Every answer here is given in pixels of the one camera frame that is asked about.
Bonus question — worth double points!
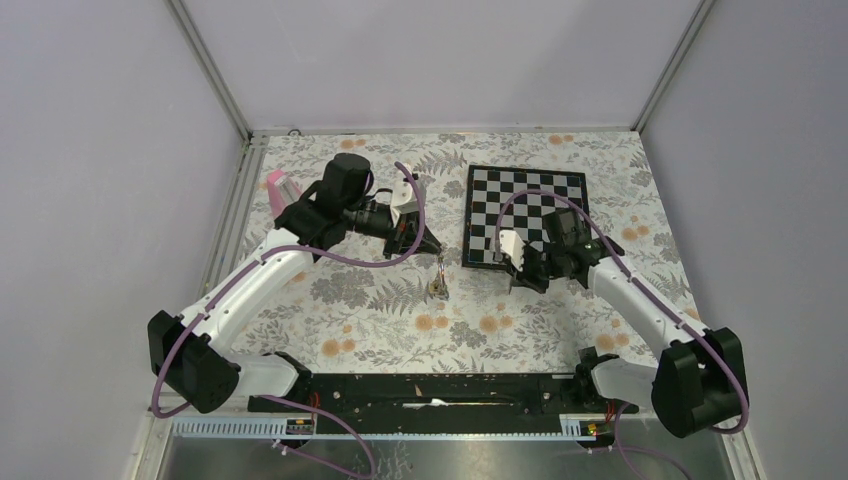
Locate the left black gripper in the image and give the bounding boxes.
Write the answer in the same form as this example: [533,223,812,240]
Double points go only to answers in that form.
[344,200,442,260]

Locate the keyring with coloured keys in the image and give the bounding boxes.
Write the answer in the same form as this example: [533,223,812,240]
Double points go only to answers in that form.
[428,254,450,300]

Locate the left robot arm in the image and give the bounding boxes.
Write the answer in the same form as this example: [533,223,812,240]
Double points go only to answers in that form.
[147,153,441,418]

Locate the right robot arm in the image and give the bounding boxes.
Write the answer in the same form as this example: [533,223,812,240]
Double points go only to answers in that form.
[497,209,749,438]

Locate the black white chessboard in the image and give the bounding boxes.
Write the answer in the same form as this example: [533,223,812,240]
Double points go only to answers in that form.
[461,165,589,270]

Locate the floral table mat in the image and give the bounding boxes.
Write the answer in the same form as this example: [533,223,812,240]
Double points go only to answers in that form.
[234,132,696,373]

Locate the pink box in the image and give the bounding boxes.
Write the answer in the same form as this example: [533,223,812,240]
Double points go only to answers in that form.
[265,169,302,219]

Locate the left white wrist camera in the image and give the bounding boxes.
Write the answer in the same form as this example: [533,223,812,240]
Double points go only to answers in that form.
[389,178,426,227]

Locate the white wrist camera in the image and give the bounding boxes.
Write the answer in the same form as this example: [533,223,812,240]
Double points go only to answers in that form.
[389,178,426,227]
[497,229,525,271]

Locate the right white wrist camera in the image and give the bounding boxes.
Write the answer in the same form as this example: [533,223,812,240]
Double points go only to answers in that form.
[497,229,525,271]

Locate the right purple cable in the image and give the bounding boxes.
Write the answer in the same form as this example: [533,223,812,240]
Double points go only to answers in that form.
[493,189,750,480]

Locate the purple cable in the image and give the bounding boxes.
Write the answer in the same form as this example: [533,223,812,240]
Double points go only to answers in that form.
[493,189,750,480]
[150,161,428,480]

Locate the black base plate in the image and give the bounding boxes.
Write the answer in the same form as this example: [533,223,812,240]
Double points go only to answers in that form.
[248,373,622,436]

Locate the white cable duct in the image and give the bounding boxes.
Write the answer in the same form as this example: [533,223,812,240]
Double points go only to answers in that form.
[171,415,598,442]

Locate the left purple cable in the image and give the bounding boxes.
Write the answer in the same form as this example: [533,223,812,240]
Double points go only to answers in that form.
[150,161,428,480]

